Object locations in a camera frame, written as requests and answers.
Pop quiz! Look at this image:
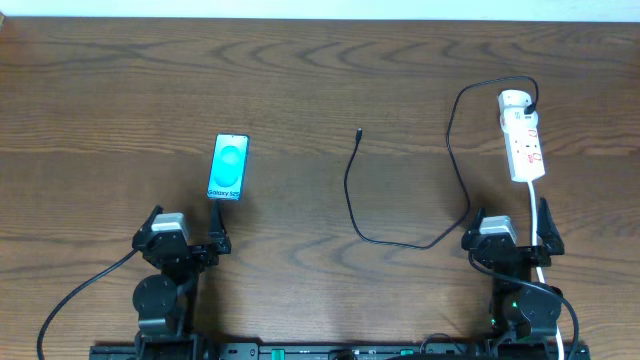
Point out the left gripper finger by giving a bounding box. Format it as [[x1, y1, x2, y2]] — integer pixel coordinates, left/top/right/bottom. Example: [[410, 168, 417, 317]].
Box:
[[133, 205, 163, 245], [208, 201, 231, 254]]

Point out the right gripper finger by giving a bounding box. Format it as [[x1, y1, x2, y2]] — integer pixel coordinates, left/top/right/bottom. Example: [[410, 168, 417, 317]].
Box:
[[536, 197, 565, 255], [462, 208, 486, 248]]

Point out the Galaxy smartphone with cyan screen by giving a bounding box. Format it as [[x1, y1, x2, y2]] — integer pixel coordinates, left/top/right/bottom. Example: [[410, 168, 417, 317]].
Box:
[[206, 133, 250, 201]]

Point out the black USB charging cable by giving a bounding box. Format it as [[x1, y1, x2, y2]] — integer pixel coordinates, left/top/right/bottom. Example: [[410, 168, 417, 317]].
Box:
[[343, 75, 540, 251]]

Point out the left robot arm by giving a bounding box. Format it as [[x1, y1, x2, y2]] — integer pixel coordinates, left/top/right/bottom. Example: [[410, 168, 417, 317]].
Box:
[[132, 201, 231, 359]]

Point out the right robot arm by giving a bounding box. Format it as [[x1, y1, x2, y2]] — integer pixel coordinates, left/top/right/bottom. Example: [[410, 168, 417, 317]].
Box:
[[461, 198, 575, 359]]

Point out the white USB charger plug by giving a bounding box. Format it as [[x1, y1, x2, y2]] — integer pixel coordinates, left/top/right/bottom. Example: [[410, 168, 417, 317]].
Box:
[[498, 89, 539, 132]]

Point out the white power strip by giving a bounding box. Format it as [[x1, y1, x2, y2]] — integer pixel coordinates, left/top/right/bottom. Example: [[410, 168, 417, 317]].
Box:
[[501, 105, 545, 183]]

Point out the white power strip cord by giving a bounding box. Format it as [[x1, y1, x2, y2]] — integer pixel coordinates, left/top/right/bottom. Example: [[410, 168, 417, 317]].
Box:
[[527, 180, 566, 360]]

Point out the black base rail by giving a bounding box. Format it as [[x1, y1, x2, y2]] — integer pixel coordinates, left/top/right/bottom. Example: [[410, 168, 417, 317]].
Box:
[[89, 341, 591, 360]]

